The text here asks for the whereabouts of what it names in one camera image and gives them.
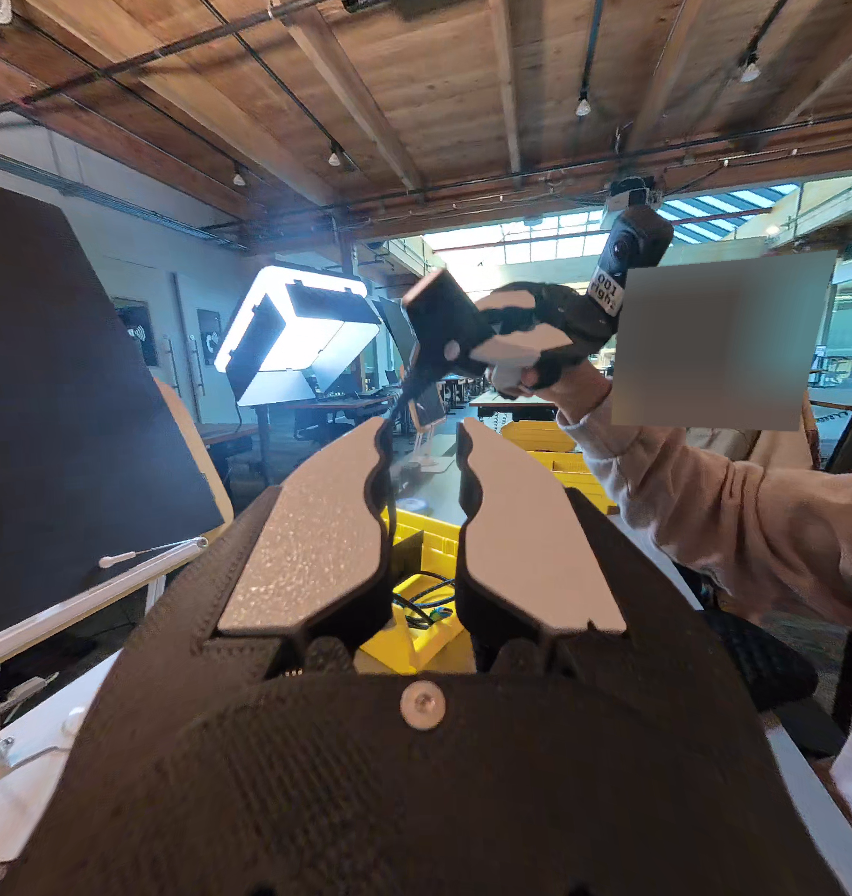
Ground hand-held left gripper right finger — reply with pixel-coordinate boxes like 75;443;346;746
454;416;628;639

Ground bright softbox light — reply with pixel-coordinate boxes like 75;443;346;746
212;265;386;411

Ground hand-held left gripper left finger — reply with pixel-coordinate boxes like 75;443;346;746
216;416;396;639

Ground black foam pad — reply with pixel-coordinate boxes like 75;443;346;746
704;607;822;718

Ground yellow plastic bin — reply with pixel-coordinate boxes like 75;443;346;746
502;418;619;515
353;504;479;676

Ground white tipped pin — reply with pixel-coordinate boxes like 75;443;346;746
97;539;210;571

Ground person's right forearm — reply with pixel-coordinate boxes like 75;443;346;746
559;367;852;634

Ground person's right hand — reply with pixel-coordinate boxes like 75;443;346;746
489;357;613;424

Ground dark wall poster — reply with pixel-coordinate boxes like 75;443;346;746
113;296;162;369

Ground black panel with wooden rim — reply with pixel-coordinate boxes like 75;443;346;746
0;180;236;648

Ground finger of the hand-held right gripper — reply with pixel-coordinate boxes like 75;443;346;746
475;286;542;319
474;325;578;373

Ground black adapter box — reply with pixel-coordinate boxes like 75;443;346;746
401;266;498;403

